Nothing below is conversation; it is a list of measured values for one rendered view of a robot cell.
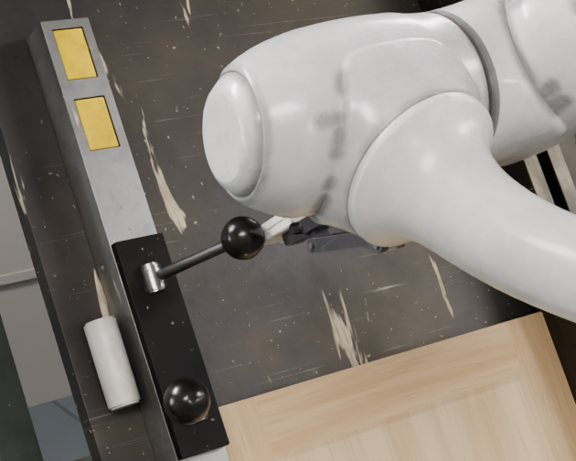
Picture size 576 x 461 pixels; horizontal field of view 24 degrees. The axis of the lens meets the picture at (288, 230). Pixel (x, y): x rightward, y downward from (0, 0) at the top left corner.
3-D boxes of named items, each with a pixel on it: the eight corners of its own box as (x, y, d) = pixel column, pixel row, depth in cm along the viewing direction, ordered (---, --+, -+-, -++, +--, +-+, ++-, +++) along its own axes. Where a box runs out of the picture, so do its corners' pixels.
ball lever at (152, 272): (136, 304, 117) (255, 251, 111) (123, 263, 118) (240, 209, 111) (162, 301, 121) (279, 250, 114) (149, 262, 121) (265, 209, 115)
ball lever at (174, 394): (179, 435, 117) (169, 430, 104) (166, 394, 118) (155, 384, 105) (220, 422, 118) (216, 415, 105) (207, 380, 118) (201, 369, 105)
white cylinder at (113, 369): (78, 328, 119) (103, 413, 118) (90, 319, 117) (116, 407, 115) (107, 321, 121) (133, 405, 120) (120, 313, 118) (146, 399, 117)
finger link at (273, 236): (319, 209, 112) (322, 218, 112) (279, 234, 118) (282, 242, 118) (290, 215, 111) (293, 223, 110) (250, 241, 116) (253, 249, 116)
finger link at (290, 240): (325, 212, 110) (336, 246, 110) (294, 230, 114) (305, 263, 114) (310, 215, 109) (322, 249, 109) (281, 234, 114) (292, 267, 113)
